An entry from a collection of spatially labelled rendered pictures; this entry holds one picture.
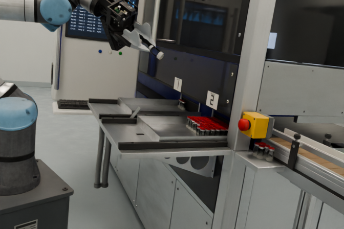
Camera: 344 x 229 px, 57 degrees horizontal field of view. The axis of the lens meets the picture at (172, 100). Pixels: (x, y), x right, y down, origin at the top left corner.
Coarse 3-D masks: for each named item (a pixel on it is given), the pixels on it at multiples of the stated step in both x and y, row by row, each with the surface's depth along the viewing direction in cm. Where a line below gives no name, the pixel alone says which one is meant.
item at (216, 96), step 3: (210, 93) 127; (213, 93) 125; (207, 96) 129; (210, 96) 127; (216, 96) 123; (207, 99) 129; (213, 99) 124; (216, 99) 123; (207, 102) 129; (213, 102) 124; (216, 102) 123; (207, 105) 129; (210, 105) 126; (213, 105) 124; (216, 105) 123; (213, 108) 124; (216, 108) 122
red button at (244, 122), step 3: (240, 120) 103; (243, 120) 102; (246, 120) 102; (240, 123) 102; (243, 123) 101; (246, 123) 101; (240, 126) 102; (243, 126) 101; (246, 126) 101; (240, 129) 103; (243, 129) 102; (246, 129) 102
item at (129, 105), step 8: (120, 104) 154; (128, 104) 161; (136, 104) 163; (144, 104) 165; (152, 104) 167; (160, 104) 169; (168, 104) 171; (176, 104) 173; (128, 112) 140; (144, 112) 139; (152, 112) 140; (160, 112) 142; (168, 112) 143; (176, 112) 145; (184, 112) 146; (192, 112) 148; (200, 112) 150
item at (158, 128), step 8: (144, 120) 130; (152, 120) 132; (160, 120) 133; (168, 120) 134; (176, 120) 136; (184, 120) 137; (144, 128) 120; (152, 128) 125; (160, 128) 127; (168, 128) 128; (176, 128) 129; (184, 128) 131; (152, 136) 112; (160, 136) 106; (168, 136) 107; (176, 136) 108; (184, 136) 109; (192, 136) 111; (200, 136) 112; (208, 136) 113; (216, 136) 115; (224, 136) 116
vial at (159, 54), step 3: (150, 48) 90; (153, 48) 90; (156, 48) 90; (150, 51) 90; (153, 51) 89; (156, 51) 89; (159, 51) 89; (153, 54) 90; (156, 54) 89; (159, 54) 89; (162, 54) 89; (156, 57) 90; (159, 57) 89; (162, 57) 91
